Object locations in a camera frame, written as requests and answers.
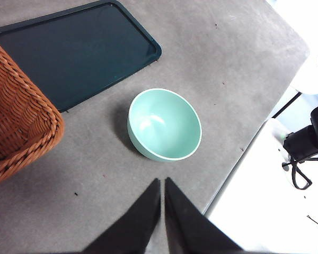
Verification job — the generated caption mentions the brown wicker basket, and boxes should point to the brown wicker basket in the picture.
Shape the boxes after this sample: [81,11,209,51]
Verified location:
[0,34,66,189]

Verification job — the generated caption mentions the teal ribbed bowl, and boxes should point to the teal ribbed bowl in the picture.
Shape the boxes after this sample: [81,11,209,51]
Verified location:
[127,88,203,162]

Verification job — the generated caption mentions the black rectangular tray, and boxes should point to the black rectangular tray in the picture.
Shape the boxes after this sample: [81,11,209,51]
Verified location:
[0,0,163,113]

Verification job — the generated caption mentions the looped black right arm cable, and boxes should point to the looped black right arm cable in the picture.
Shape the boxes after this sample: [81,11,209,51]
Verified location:
[281,156,318,191]

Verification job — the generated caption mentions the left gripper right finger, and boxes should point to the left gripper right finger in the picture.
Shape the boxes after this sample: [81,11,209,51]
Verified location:
[164,177,242,254]

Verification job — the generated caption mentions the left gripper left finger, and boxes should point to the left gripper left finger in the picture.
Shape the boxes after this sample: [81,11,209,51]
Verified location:
[82,178,161,254]

